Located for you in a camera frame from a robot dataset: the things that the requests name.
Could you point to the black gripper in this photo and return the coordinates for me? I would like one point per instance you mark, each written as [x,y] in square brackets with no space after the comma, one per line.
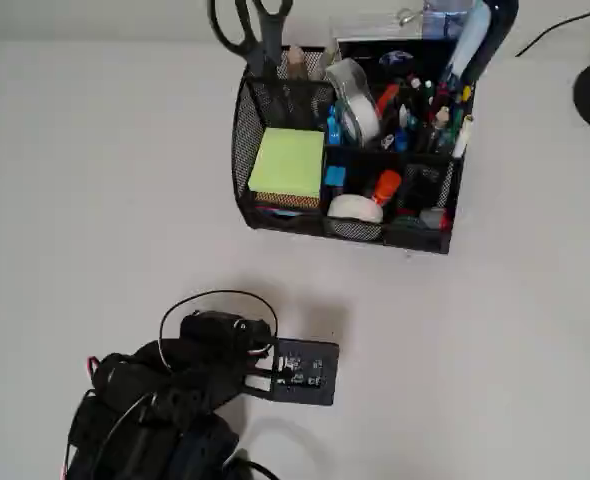
[214,326]

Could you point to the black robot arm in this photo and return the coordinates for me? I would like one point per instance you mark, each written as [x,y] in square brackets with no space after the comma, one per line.
[140,400]

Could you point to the black mesh desk organizer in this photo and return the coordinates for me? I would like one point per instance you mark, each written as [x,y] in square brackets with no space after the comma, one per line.
[355,232]

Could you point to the white tape roll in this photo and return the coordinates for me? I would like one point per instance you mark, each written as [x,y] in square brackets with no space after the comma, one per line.
[355,207]

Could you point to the green sticky note pad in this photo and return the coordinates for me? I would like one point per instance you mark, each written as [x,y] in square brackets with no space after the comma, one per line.
[287,162]

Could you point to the small blue block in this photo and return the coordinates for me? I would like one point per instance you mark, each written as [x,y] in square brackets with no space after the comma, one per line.
[335,176]

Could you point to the orange marker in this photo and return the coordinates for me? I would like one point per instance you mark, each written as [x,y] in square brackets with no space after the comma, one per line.
[387,185]

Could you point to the grey red small box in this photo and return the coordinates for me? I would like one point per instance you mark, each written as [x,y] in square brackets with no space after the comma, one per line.
[432,219]

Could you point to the clear tape roll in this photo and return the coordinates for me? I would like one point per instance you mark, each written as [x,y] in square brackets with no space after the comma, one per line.
[360,112]

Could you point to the blue pen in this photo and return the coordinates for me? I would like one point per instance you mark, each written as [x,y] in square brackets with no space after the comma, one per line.
[405,135]

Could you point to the red orange pen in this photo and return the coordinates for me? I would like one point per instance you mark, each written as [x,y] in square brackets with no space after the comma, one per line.
[387,97]

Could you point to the beige capped pen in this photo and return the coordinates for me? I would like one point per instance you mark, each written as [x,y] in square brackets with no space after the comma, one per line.
[442,117]

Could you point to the white marker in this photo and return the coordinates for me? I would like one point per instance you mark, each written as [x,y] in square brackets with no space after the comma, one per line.
[462,137]

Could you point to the green pen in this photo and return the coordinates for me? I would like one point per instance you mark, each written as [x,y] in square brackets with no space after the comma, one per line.
[429,95]

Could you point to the round blue dome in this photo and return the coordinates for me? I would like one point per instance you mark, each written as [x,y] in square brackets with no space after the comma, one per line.
[396,59]

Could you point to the yellow capped pen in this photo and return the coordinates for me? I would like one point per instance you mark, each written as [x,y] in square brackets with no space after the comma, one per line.
[465,94]

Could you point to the metal badge clip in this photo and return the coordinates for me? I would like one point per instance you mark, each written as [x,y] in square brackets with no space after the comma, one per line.
[407,16]

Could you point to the light blue plastic strip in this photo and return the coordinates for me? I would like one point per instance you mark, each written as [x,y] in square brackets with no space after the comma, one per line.
[475,35]

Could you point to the black wrist camera mount plate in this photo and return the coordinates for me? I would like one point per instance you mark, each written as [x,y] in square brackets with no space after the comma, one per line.
[305,395]

